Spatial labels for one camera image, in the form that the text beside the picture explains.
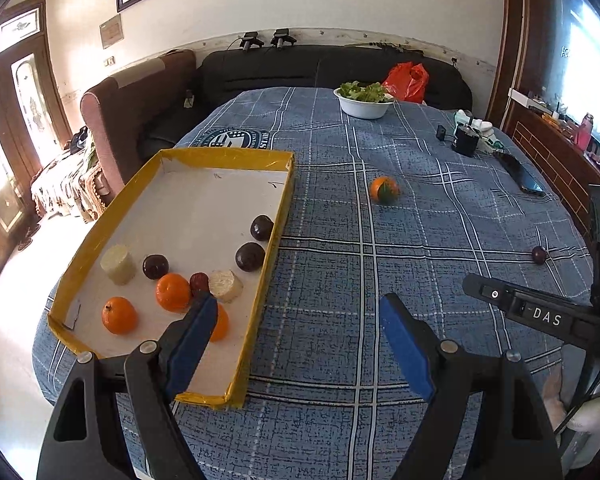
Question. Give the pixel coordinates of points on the brown armchair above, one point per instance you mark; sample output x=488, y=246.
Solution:
x=118, y=108

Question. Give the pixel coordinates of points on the black tracker on sofa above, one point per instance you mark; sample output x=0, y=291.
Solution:
x=250, y=40
x=282, y=37

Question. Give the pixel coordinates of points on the plain orange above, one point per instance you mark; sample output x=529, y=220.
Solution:
x=222, y=325

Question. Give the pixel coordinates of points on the low side table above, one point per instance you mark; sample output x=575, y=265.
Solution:
x=72, y=185

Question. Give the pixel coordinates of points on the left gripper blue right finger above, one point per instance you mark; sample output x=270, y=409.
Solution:
x=513, y=439

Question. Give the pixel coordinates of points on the beige cake in tray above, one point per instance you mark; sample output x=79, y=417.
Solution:
x=118, y=264

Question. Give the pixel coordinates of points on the yellow cardboard tray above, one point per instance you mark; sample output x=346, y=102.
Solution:
x=194, y=206

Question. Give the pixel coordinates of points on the small wall plaque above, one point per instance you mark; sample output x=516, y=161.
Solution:
x=111, y=31

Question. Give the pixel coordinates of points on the dark plum in tray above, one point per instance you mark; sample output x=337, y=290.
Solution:
x=261, y=228

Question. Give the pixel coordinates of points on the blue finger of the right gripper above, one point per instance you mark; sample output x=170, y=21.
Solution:
x=547, y=313

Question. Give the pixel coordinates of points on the dark purple plum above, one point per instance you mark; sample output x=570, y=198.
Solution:
x=250, y=257

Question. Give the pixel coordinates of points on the pink bottle on cabinet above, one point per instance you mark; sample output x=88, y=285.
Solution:
x=583, y=134

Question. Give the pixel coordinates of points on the orange with green leaf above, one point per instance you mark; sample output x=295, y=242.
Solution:
x=384, y=190

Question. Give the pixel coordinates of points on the black sofa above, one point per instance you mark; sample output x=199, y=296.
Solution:
x=223, y=75

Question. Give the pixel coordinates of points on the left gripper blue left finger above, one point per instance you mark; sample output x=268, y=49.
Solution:
x=84, y=439

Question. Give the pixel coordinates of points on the wooden cabinet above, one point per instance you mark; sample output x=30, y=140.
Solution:
x=524, y=54

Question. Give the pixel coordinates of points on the beige cylindrical cake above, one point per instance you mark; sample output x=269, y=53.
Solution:
x=225, y=286

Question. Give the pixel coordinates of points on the glass double door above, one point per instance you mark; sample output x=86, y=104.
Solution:
x=33, y=123

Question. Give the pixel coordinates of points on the black cup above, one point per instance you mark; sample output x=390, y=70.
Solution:
x=465, y=140

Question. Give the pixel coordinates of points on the small black charger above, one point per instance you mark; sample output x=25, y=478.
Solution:
x=440, y=133

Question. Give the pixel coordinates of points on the black tracker on sofa left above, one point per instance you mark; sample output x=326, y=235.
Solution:
x=250, y=40

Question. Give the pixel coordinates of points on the red plastic bag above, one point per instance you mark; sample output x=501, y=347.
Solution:
x=407, y=82

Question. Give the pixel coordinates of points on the white bowl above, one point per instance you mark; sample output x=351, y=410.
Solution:
x=361, y=109

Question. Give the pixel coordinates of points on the blue plaid tablecloth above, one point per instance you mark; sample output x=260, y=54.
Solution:
x=326, y=398

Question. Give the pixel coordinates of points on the orange in tray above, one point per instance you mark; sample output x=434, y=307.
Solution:
x=119, y=316

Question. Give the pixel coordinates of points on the black smartphone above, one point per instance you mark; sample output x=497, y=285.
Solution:
x=519, y=174

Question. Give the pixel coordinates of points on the red date in tray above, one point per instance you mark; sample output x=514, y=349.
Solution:
x=199, y=284

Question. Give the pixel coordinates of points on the black tracker on sofa right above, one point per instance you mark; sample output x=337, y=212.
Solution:
x=282, y=37

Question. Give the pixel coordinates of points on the green lettuce leaves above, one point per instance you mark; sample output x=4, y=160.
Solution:
x=368, y=93

